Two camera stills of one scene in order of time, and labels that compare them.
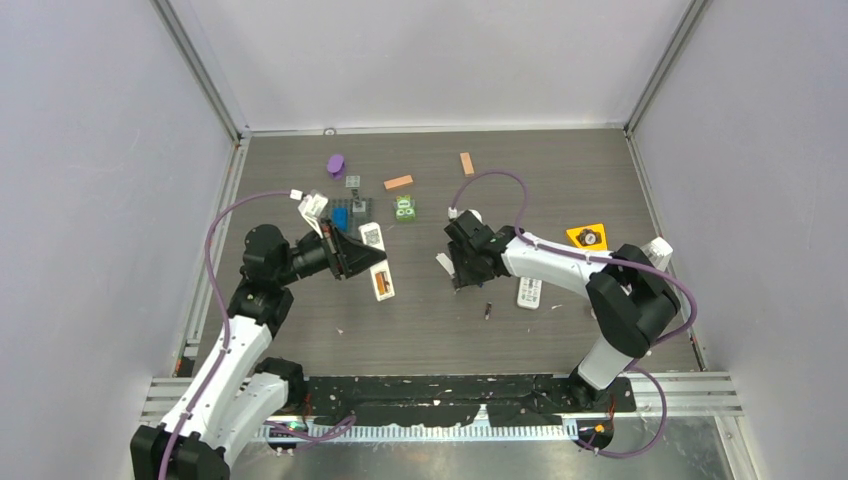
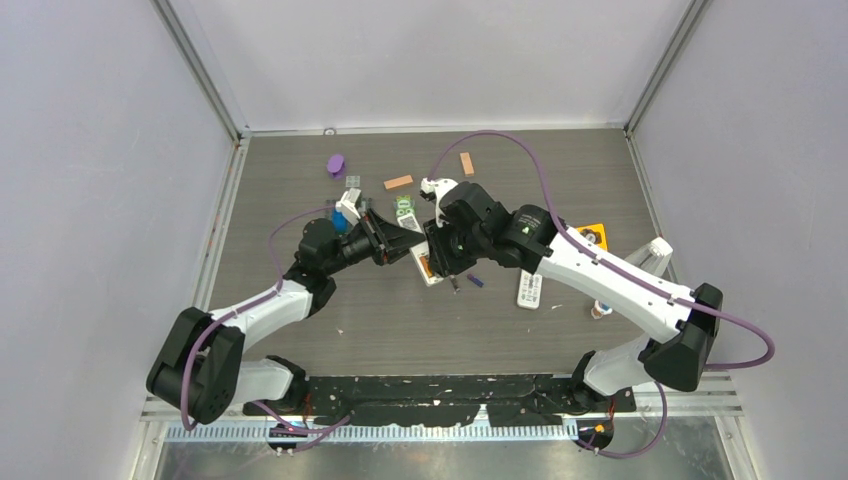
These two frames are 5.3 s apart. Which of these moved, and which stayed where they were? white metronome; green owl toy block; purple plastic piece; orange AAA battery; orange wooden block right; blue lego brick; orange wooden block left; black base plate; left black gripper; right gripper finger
Moved: right gripper finger; left black gripper; orange AAA battery
Stayed: black base plate; white metronome; purple plastic piece; orange wooden block left; blue lego brick; orange wooden block right; green owl toy block
